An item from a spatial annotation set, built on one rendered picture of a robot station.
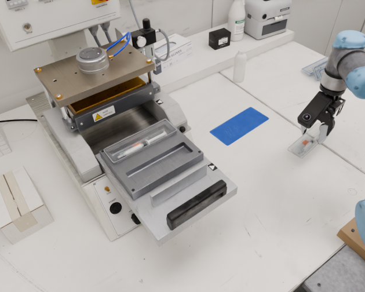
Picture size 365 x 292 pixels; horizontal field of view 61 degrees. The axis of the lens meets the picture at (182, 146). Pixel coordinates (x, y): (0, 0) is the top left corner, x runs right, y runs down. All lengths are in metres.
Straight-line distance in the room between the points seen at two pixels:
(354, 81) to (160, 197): 0.53
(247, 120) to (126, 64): 0.56
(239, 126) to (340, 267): 0.58
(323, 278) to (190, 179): 0.43
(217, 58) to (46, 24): 0.82
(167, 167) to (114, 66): 0.31
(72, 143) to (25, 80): 0.67
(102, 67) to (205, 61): 0.72
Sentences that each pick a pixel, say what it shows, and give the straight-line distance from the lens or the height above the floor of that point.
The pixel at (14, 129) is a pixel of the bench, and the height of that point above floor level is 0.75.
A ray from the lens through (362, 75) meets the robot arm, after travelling 0.84.
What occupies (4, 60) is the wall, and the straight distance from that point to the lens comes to 1.40.
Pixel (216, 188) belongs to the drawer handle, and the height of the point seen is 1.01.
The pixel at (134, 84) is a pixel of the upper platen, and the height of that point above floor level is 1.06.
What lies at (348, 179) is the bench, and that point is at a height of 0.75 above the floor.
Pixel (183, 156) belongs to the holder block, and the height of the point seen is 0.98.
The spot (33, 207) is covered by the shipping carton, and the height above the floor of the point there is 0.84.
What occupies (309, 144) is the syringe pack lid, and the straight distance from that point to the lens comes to 1.10.
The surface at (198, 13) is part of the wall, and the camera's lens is 1.71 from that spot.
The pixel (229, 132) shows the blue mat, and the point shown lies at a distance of 1.17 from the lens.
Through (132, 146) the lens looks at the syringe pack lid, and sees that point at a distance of 0.77.
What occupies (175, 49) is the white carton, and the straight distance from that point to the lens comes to 1.42.
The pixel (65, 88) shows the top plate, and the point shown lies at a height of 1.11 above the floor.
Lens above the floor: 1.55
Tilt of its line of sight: 46 degrees down
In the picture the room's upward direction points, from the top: 2 degrees counter-clockwise
